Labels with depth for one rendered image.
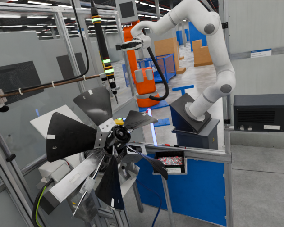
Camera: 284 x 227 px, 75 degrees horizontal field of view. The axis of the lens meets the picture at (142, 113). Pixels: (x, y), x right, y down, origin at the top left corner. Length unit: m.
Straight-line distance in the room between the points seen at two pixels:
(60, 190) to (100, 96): 0.55
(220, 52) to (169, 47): 7.67
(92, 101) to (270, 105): 0.97
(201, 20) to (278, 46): 1.56
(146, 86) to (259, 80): 2.89
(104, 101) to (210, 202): 1.17
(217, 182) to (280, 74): 1.58
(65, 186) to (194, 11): 1.12
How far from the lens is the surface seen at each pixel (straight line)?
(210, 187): 1.63
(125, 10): 4.85
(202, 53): 10.10
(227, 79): 1.30
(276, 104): 1.18
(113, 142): 0.99
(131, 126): 1.15
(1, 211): 1.59
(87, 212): 1.41
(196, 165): 1.52
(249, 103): 1.17
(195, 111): 1.50
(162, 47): 9.00
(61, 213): 1.88
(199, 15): 1.20
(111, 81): 1.01
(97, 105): 1.13
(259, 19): 2.59
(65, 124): 0.93
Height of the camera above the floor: 1.65
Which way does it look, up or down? 21 degrees down
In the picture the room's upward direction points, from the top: 12 degrees counter-clockwise
